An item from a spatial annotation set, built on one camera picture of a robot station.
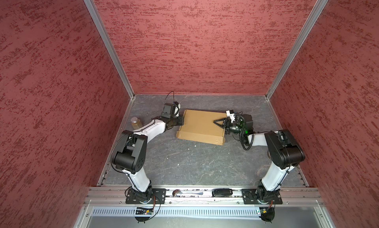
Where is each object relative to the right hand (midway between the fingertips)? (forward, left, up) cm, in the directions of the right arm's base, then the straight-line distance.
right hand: (213, 126), depth 88 cm
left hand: (+7, +19, -3) cm, 20 cm away
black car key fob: (-34, -1, -9) cm, 35 cm away
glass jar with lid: (+5, +49, -2) cm, 50 cm away
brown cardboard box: (0, +9, +1) cm, 9 cm away
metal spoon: (-33, +22, -12) cm, 42 cm away
